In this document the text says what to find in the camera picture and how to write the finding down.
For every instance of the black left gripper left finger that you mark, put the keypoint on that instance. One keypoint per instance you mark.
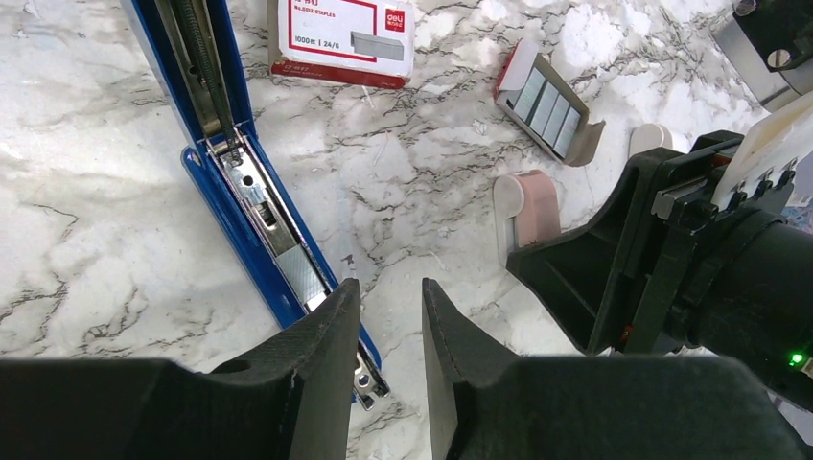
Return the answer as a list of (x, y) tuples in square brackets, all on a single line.
[(288, 398)]

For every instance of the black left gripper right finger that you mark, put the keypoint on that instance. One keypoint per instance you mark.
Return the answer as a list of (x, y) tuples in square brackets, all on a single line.
[(486, 402)]

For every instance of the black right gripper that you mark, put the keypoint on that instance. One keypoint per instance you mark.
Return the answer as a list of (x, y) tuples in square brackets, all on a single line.
[(661, 266)]

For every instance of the white small stapler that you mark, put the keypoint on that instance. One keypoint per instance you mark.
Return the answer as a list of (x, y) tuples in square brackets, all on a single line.
[(650, 136)]

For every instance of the pink small stapler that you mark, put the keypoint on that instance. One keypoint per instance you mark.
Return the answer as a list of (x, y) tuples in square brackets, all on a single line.
[(526, 211)]

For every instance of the red white staple box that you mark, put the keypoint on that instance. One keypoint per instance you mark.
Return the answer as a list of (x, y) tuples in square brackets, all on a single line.
[(362, 42)]

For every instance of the blue black stapler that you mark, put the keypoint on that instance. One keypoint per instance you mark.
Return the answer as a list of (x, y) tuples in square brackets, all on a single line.
[(192, 50)]

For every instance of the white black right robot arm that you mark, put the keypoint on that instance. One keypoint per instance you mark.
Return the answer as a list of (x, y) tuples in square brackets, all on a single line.
[(772, 152)]

